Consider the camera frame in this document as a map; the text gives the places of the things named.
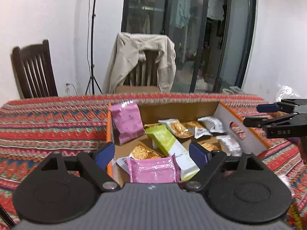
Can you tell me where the pink snack pack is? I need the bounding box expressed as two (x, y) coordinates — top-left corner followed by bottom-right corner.
(110, 100), (145, 145)
(127, 155), (180, 183)

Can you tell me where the white orange cracker packet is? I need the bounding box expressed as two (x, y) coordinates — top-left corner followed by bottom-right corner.
(116, 143), (165, 174)

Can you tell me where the green white protein bar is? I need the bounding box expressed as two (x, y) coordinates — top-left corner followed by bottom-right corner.
(146, 125), (200, 181)

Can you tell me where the orange cardboard snack box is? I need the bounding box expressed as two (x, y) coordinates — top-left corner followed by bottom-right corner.
(107, 101), (269, 186)

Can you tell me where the silver cracker packet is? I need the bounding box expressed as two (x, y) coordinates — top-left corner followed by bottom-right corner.
(197, 116), (227, 134)

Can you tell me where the clear plastic bag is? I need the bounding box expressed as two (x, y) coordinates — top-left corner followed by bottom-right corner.
(274, 84), (301, 102)

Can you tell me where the patterned red tablecloth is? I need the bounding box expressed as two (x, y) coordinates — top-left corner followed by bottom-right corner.
(1, 93), (306, 229)

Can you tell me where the dark glass sliding door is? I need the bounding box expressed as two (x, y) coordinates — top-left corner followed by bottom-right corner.
(121, 0), (257, 92)

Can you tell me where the black floor lamp stand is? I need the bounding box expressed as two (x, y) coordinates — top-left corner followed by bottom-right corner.
(85, 0), (102, 95)

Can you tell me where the dark wooden chair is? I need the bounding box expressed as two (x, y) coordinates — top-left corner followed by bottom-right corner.
(11, 39), (58, 99)

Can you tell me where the chair with beige jacket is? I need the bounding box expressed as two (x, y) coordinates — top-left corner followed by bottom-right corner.
(102, 32), (177, 95)

